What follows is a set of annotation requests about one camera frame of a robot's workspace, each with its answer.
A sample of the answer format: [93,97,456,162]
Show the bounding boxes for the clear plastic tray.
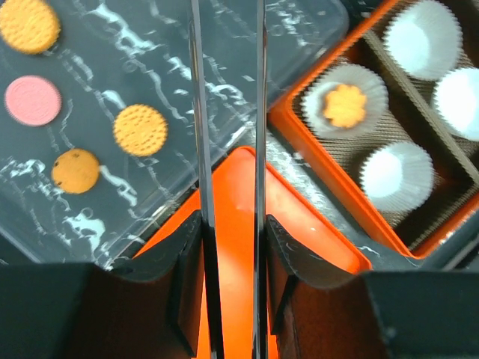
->
[1,1,349,268]

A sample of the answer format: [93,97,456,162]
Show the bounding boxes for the yellow round cookie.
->
[1,0,61,55]
[113,104,168,157]

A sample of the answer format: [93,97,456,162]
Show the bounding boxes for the orange box lid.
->
[132,145,373,359]

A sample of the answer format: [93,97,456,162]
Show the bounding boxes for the orange compartment cookie box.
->
[269,1,478,259]

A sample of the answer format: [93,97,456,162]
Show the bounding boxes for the orange chocolate chip cookie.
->
[51,148,100,194]

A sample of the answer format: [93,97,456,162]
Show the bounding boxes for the pink round cookie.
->
[4,76,61,127]

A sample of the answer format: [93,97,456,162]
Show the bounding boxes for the yellow round cookie bottom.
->
[113,104,168,157]

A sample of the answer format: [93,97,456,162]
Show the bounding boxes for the white paper cup back-left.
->
[300,64,388,138]

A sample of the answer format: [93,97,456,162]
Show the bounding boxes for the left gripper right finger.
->
[265,213,370,337]

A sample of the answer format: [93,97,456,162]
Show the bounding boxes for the white paper cup back-middle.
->
[382,1,463,81]

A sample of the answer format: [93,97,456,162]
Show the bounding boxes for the white paper cup front-left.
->
[359,141,434,212]

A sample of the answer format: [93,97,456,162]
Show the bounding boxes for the white paper cup front-middle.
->
[432,67,478,141]

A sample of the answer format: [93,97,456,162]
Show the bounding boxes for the orange flower cookie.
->
[323,84,367,129]

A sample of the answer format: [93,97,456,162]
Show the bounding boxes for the black metal tongs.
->
[188,1,269,358]

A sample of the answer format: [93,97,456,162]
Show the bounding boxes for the yellow round cookie top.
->
[1,0,61,55]

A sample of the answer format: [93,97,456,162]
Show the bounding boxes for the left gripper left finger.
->
[112,211,205,358]

